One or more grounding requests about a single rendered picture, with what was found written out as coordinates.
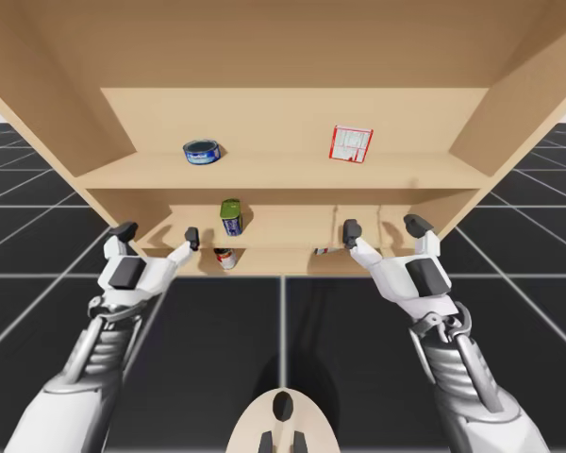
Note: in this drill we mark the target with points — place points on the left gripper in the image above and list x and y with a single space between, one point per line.
139 278

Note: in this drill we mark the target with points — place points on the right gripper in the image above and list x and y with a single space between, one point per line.
408 278

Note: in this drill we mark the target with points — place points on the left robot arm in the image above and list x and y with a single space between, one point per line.
71 391

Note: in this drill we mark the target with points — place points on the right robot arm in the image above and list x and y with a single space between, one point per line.
476 377

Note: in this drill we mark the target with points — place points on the red and white can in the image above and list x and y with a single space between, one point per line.
225 258

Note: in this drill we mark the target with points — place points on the green and blue rectangular can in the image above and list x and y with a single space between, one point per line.
231 216

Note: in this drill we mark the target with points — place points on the blue flat can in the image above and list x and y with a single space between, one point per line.
203 152

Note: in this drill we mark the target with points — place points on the red and white carton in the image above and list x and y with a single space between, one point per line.
324 250
352 144

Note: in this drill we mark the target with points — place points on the pale wooden shelf unit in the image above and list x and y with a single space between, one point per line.
283 94

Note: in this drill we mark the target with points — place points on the tan robot part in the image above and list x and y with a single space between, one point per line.
283 422

